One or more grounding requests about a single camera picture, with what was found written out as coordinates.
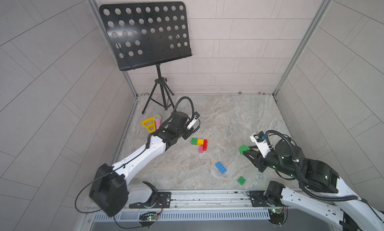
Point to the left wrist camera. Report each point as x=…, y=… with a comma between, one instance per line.
x=195, y=118

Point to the yellow plastic triangle frame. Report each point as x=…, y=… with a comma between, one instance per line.
x=149, y=124

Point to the yellow lego brick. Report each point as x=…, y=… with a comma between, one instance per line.
x=200, y=142

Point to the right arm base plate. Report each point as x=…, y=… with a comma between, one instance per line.
x=259, y=199

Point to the aluminium mounting rail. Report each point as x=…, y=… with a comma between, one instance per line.
x=228, y=199

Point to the red lego brick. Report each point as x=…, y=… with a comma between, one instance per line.
x=205, y=145

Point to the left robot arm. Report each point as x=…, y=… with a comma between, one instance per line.
x=111, y=188

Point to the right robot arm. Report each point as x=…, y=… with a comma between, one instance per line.
x=323, y=193

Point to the black perforated music stand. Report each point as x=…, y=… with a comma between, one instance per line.
x=148, y=34

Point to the green lego brick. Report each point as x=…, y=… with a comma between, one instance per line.
x=243, y=149
x=194, y=141
x=241, y=180

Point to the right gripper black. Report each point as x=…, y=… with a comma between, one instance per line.
x=256, y=158

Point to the white ventilation grille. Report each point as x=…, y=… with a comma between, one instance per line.
x=204, y=215

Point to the pink toy microphone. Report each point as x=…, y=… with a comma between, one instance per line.
x=158, y=120

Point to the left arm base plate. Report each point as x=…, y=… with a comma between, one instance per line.
x=162, y=199

